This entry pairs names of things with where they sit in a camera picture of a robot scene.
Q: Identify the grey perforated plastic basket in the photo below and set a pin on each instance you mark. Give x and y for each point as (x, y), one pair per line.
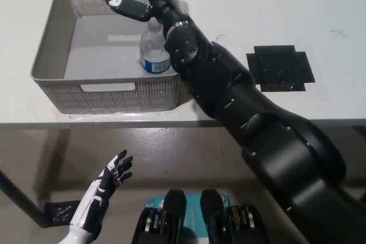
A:
(94, 55)

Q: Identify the clear adhesive tape strip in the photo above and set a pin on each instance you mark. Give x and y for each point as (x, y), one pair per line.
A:
(114, 115)

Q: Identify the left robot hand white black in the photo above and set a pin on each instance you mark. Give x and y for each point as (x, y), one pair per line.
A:
(103, 189)

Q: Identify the right robot hand black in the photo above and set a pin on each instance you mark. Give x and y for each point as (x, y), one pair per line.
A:
(157, 1)

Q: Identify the clear plastic water bottle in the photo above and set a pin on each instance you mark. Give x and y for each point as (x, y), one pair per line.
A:
(153, 55)

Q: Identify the black robot body teal top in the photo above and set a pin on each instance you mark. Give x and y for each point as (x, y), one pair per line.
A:
(177, 221)

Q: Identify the black floor tape patch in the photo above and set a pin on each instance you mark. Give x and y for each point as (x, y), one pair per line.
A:
(61, 212)

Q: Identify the black metal table leg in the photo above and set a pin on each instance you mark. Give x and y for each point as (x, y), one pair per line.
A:
(23, 198)

